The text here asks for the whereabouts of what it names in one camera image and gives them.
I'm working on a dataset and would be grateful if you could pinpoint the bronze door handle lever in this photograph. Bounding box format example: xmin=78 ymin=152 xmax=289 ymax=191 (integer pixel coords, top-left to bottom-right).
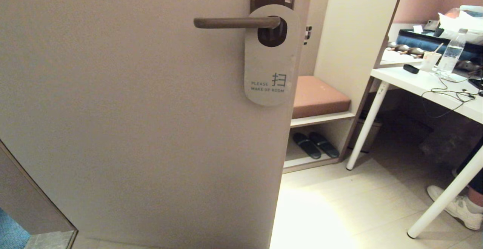
xmin=193 ymin=16 xmax=282 ymax=29

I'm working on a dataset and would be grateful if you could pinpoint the white plastic bag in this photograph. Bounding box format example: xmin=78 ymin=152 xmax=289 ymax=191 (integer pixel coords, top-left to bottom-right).
xmin=438 ymin=5 xmax=483 ymax=46

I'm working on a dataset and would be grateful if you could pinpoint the white paper cup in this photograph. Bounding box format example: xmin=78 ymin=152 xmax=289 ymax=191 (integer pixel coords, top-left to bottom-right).
xmin=421 ymin=43 xmax=445 ymax=72

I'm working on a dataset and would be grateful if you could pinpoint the cream bench cabinet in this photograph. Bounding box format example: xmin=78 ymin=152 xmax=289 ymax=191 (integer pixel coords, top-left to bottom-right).
xmin=282 ymin=0 xmax=408 ymax=174

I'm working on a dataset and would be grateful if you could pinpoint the brown seat cushion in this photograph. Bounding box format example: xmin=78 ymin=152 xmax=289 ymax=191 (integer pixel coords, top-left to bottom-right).
xmin=292 ymin=75 xmax=352 ymax=119

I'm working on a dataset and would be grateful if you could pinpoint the beige door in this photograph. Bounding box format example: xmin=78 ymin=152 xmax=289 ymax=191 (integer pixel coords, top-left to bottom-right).
xmin=0 ymin=0 xmax=314 ymax=249

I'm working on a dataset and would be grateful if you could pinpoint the white table with round legs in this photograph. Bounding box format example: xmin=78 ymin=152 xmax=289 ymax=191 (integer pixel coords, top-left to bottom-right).
xmin=346 ymin=64 xmax=483 ymax=238

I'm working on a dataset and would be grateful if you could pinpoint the do-not-disturb door hanger sign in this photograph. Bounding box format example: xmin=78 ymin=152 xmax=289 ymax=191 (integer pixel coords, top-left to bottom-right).
xmin=244 ymin=4 xmax=301 ymax=107

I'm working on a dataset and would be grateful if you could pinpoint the leg in black trousers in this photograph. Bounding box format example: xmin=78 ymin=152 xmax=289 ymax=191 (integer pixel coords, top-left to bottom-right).
xmin=455 ymin=135 xmax=483 ymax=197

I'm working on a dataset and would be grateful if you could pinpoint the beige waste bin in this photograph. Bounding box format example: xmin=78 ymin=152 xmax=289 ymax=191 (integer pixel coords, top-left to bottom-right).
xmin=349 ymin=109 xmax=380 ymax=152

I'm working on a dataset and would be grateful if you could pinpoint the dark blue bag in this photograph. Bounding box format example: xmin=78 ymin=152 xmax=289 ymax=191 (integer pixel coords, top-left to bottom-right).
xmin=398 ymin=29 xmax=483 ymax=61

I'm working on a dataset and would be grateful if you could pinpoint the thin black cable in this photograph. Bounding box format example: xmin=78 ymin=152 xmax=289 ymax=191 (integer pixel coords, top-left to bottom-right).
xmin=421 ymin=74 xmax=483 ymax=119

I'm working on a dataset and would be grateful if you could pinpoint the clear plastic water bottle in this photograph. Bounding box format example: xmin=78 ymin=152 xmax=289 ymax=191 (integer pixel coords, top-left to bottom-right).
xmin=437 ymin=28 xmax=468 ymax=77

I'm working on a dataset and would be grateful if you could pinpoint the grey plastic bag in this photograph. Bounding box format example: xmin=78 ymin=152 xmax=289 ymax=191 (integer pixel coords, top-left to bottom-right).
xmin=421 ymin=121 xmax=468 ymax=166

